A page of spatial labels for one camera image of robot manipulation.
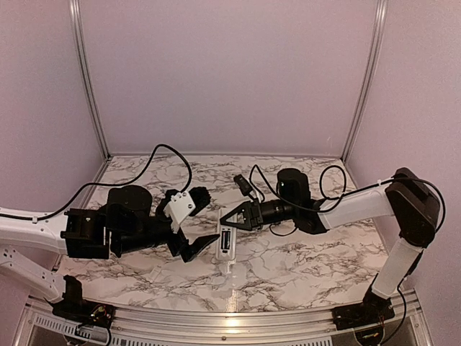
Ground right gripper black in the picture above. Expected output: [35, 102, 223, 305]
[220, 198, 297, 231]

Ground white remote control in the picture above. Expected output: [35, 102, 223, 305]
[215, 208, 236, 262]

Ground white battery cover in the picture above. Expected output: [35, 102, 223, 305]
[148, 266, 162, 283]

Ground black battery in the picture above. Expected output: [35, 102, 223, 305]
[220, 231, 232, 253]

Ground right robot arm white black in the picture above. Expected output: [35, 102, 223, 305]
[219, 167, 447, 323]

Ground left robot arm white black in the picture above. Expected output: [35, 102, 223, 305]
[1, 185, 219, 321]

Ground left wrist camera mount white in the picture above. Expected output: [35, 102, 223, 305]
[164, 192, 195, 234]

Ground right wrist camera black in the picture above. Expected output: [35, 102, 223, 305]
[233, 174, 253, 196]

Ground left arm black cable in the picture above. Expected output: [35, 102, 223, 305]
[0, 143, 194, 223]

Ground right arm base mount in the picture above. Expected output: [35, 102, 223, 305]
[331, 303, 395, 330]

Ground front aluminium rail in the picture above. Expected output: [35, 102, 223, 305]
[13, 290, 433, 345]

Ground left aluminium frame post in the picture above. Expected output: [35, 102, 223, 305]
[69, 0, 110, 161]

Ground aluminium frame post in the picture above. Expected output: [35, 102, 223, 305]
[69, 0, 110, 161]
[341, 0, 389, 164]

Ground right aluminium frame post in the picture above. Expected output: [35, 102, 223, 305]
[341, 0, 389, 164]

